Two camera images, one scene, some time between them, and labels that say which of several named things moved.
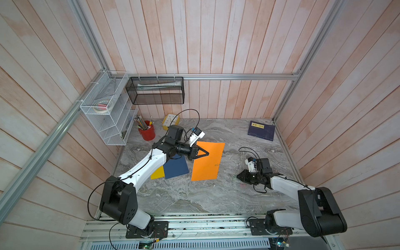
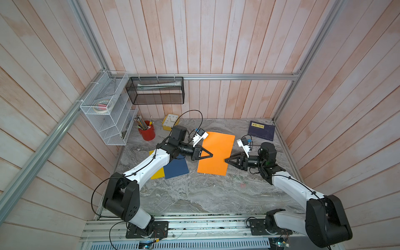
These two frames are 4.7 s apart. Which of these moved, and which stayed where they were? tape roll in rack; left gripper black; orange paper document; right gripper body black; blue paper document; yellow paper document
Moved: orange paper document; right gripper body black
Stayed: left gripper black; blue paper document; tape roll in rack; yellow paper document
